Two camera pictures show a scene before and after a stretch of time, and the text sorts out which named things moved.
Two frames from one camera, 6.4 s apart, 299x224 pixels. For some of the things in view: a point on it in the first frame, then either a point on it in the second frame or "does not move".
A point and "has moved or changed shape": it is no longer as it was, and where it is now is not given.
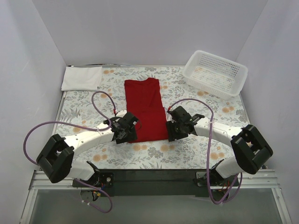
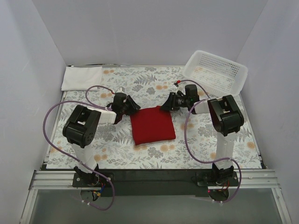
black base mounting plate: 130,182 does not move
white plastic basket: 217,76 does not move
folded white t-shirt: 87,78 does not move
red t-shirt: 144,101 has moved or changed shape
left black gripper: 130,127 to 128,105
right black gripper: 174,126 to 173,102
